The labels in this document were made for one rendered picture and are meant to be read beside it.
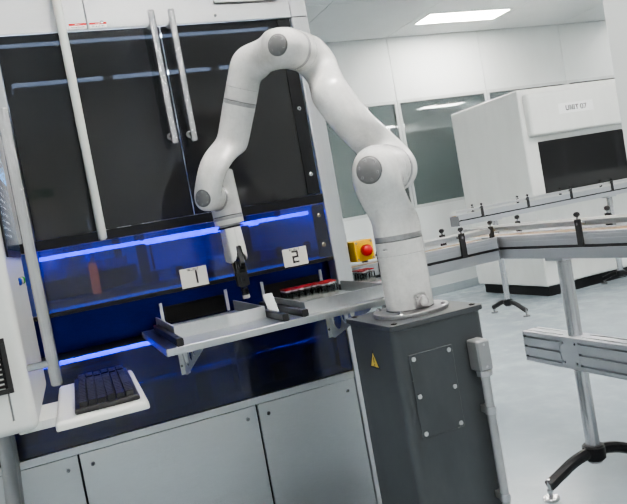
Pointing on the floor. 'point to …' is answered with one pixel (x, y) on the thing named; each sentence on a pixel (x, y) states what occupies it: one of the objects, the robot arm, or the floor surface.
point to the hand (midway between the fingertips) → (242, 278)
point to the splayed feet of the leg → (591, 461)
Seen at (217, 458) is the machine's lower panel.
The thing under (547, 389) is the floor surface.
